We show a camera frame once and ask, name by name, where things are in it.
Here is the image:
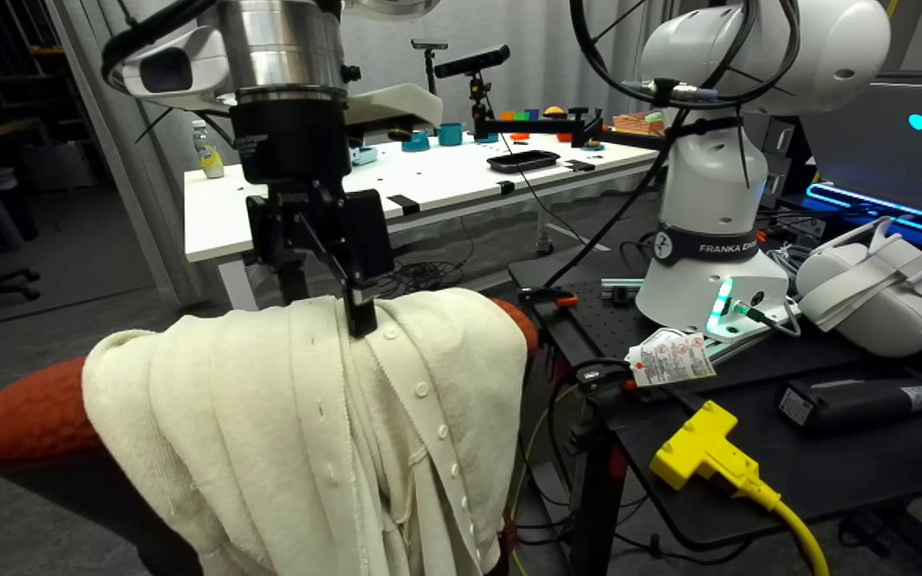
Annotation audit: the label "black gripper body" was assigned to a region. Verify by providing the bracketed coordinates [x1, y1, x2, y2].
[228, 85, 355, 273]

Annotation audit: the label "white button jersey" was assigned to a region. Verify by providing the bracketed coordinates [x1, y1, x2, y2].
[80, 285, 536, 576]

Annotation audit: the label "orange fabric office chair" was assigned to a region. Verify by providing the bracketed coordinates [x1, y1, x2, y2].
[0, 293, 542, 576]

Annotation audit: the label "small black clip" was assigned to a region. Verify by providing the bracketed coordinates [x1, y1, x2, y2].
[386, 193, 426, 219]

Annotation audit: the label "yellow green bottle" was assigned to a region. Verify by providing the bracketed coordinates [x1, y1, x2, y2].
[194, 116, 228, 183]

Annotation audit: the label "white table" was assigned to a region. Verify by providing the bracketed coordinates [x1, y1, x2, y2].
[183, 124, 664, 314]

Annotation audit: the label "thin black stand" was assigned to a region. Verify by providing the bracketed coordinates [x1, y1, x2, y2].
[408, 34, 453, 98]

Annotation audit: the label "black flat tray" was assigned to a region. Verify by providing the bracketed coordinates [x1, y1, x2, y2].
[484, 147, 565, 177]

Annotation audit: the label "green blue toy block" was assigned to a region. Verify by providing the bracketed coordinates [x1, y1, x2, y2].
[496, 104, 542, 128]

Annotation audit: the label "orange pink toy blocks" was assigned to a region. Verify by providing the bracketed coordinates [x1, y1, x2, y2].
[610, 106, 665, 139]

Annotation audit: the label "white red printed packet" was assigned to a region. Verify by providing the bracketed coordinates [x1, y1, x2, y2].
[626, 325, 721, 392]

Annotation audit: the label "yellow power strip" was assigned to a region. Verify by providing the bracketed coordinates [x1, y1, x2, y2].
[647, 396, 768, 513]

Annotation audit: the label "black handheld device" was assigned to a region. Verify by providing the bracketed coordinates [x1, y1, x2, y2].
[776, 370, 922, 435]

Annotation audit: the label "white VR headset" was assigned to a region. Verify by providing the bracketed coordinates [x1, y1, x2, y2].
[795, 215, 922, 361]

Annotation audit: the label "grey laptop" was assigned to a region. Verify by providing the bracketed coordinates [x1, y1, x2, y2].
[796, 77, 922, 265]

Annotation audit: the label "black work table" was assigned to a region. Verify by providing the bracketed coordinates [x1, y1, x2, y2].
[507, 179, 922, 576]

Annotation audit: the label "black stereo camera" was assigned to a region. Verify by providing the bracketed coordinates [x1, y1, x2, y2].
[431, 42, 512, 80]

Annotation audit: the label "yellow power cable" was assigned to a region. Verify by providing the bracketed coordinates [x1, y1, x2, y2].
[741, 477, 832, 576]

